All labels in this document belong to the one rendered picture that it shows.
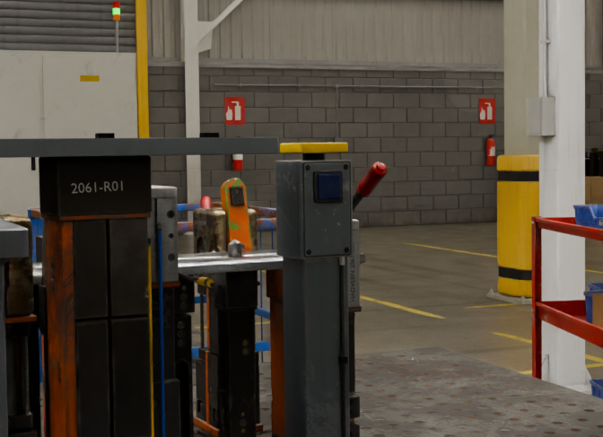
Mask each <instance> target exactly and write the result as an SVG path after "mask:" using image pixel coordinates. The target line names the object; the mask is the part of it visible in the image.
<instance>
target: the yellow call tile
mask: <svg viewBox="0 0 603 437"><path fill-rule="evenodd" d="M347 151H348V144H347V143H289V144H280V153H302V160H303V161H315V160H325V153H347Z"/></svg>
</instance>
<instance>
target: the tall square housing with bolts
mask: <svg viewBox="0 0 603 437"><path fill-rule="evenodd" d="M150 214H151V217H147V232H148V275H149V285H148V291H147V295H148V296H149V313H148V314H143V315H145V316H147V317H149V319H150V363H151V406H152V437H180V390H179V379H177V378H176V377H175V330H174V288H173V287H180V281H179V256H178V209H177V188H175V187H167V186H153V185H152V211H151V213H150Z"/></svg>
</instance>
